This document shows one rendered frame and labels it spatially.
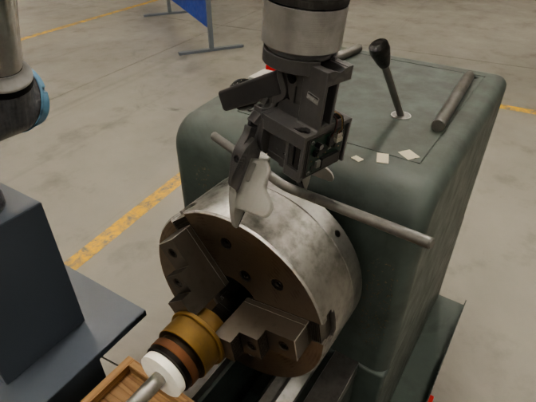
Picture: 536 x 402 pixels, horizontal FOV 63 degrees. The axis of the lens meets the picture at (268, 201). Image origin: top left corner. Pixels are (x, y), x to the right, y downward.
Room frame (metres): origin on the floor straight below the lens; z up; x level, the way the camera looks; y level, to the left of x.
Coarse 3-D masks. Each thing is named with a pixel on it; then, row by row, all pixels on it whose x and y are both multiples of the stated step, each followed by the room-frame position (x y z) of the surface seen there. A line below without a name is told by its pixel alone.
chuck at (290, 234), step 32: (224, 192) 0.53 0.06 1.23; (192, 224) 0.49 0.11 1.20; (224, 224) 0.46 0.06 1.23; (256, 224) 0.45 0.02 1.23; (288, 224) 0.46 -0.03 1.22; (160, 256) 0.54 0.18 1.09; (224, 256) 0.46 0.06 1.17; (256, 256) 0.43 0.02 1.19; (288, 256) 0.42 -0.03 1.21; (320, 256) 0.44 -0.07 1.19; (224, 288) 0.50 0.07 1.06; (256, 288) 0.43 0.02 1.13; (288, 288) 0.40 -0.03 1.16; (320, 288) 0.40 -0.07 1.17; (352, 288) 0.45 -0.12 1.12; (320, 320) 0.38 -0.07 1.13; (320, 352) 0.37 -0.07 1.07
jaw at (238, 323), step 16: (256, 304) 0.43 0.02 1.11; (240, 320) 0.40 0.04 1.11; (256, 320) 0.39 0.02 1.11; (272, 320) 0.39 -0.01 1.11; (288, 320) 0.39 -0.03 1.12; (304, 320) 0.39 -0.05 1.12; (224, 336) 0.37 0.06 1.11; (240, 336) 0.37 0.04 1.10; (256, 336) 0.37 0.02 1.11; (272, 336) 0.37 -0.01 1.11; (288, 336) 0.36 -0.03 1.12; (304, 336) 0.37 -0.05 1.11; (320, 336) 0.38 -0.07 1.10; (224, 352) 0.36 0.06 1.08; (240, 352) 0.37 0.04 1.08; (256, 352) 0.36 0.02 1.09; (288, 352) 0.36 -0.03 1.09
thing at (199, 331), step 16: (176, 320) 0.39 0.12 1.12; (192, 320) 0.38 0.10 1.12; (208, 320) 0.39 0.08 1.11; (160, 336) 0.38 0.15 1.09; (176, 336) 0.36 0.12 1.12; (192, 336) 0.36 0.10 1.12; (208, 336) 0.37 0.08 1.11; (160, 352) 0.34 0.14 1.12; (176, 352) 0.34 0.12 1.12; (192, 352) 0.35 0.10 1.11; (208, 352) 0.35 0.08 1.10; (192, 368) 0.33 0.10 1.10; (208, 368) 0.34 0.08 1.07; (192, 384) 0.32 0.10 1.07
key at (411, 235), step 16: (224, 144) 0.53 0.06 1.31; (272, 176) 0.46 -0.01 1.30; (288, 192) 0.44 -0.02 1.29; (304, 192) 0.42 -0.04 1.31; (336, 208) 0.38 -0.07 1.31; (352, 208) 0.37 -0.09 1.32; (368, 224) 0.35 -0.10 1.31; (384, 224) 0.34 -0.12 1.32; (416, 240) 0.31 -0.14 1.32; (432, 240) 0.31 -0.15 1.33
